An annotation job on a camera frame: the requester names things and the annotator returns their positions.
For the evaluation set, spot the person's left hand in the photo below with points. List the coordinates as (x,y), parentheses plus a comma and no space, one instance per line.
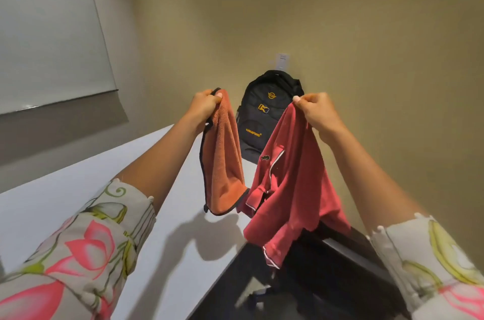
(201,107)

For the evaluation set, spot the person's right hand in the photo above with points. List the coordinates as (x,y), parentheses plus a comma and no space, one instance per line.
(320,111)

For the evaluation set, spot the person's right fingers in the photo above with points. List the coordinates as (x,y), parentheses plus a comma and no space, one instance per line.
(302,101)

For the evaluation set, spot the person's left fingers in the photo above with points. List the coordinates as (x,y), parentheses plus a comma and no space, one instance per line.
(214,97)

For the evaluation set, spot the orange towel with dark trim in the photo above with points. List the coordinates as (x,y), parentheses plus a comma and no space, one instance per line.
(224,157)

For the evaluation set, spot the red polo shirt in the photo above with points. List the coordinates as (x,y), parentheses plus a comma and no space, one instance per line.
(289,183)

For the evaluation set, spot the person's left forearm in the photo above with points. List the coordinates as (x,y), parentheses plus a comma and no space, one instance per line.
(158,168)

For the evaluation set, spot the person's right forearm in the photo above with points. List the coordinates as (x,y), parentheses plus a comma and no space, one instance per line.
(372,179)

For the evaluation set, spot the black backpack with yellow print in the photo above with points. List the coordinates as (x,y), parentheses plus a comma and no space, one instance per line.
(264,115)

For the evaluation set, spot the black chair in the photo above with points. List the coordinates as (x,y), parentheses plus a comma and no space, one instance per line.
(325,278)

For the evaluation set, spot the white roller blind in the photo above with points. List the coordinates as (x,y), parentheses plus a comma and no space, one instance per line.
(49,28)

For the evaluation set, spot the floral right sleeve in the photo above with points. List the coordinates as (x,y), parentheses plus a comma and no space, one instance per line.
(435,266)

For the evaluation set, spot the floral sleeve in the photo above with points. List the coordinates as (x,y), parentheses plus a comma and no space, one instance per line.
(72,255)
(435,266)

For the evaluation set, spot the floral left sleeve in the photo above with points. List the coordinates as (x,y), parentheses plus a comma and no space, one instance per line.
(72,255)

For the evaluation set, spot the white wall socket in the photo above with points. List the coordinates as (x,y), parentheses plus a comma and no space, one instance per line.
(283,60)

